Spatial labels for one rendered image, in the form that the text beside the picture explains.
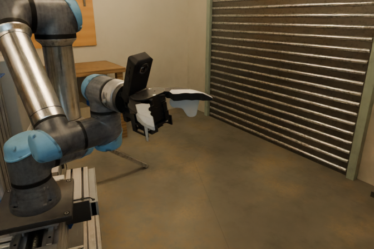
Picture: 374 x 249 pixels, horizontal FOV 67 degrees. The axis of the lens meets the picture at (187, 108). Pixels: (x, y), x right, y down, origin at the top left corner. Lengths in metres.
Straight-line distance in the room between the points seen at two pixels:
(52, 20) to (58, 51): 0.09
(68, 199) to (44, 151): 0.40
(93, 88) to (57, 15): 0.28
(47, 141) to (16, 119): 0.70
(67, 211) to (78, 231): 0.89
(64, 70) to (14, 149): 0.27
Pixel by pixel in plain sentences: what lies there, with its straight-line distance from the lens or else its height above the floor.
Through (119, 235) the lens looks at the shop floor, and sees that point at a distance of 2.11.
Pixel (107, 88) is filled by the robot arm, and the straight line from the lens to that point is 0.66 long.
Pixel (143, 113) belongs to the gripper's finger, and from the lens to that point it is 0.50.
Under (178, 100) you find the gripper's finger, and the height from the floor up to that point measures 1.23.
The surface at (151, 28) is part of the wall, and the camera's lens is 4.09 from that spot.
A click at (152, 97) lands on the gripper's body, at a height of 1.24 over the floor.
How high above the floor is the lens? 1.40
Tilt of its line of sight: 18 degrees down
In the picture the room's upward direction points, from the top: straight up
